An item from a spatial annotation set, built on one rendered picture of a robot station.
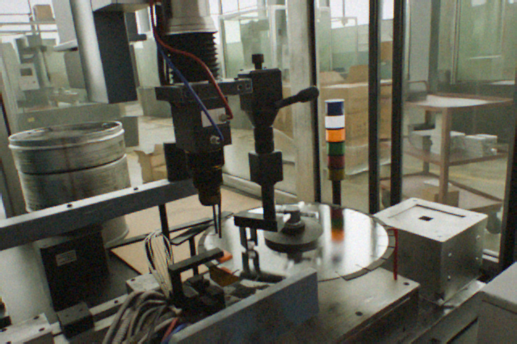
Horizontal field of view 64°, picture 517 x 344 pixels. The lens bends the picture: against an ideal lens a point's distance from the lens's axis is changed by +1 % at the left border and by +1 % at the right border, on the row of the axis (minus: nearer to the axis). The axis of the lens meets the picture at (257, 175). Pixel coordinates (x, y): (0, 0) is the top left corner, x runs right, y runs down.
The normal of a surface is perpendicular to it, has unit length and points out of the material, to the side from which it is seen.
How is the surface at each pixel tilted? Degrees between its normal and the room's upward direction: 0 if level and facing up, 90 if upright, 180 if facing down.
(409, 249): 90
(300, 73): 90
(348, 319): 0
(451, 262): 90
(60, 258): 90
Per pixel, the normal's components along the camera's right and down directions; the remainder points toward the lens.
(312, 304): 0.61, 0.18
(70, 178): 0.33, 0.24
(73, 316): -0.07, -0.96
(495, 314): -0.79, 0.22
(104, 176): 0.79, 0.11
